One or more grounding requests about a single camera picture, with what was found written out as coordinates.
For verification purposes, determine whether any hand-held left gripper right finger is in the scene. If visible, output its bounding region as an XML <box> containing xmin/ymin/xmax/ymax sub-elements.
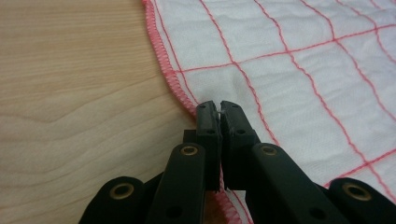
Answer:
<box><xmin>219</xmin><ymin>100</ymin><xmax>351</xmax><ymax>224</ymax></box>

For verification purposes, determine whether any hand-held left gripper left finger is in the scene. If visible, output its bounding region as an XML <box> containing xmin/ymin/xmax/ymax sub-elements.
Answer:
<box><xmin>145</xmin><ymin>100</ymin><xmax>223</xmax><ymax>224</ymax></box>

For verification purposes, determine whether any white red-checked cloth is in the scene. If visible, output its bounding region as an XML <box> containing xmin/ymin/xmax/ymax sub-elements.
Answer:
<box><xmin>140</xmin><ymin>0</ymin><xmax>396</xmax><ymax>224</ymax></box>

